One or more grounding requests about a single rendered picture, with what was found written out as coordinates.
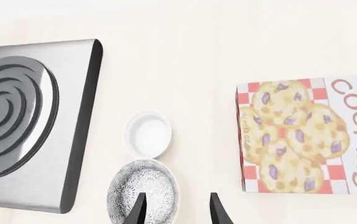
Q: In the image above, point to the printed cookies box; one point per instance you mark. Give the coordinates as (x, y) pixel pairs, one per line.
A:
(306, 135)

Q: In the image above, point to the white ramekin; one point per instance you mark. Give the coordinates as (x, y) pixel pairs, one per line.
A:
(148, 133)

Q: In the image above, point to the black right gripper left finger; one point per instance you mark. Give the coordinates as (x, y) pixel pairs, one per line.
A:
(138, 211)

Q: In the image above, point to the black white patterned bowl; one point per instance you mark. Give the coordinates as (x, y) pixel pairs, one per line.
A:
(153, 179)

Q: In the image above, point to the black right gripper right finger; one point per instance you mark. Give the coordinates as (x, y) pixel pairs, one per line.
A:
(218, 210)

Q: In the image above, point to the flat stove plate with rings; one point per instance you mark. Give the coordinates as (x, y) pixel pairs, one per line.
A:
(25, 121)

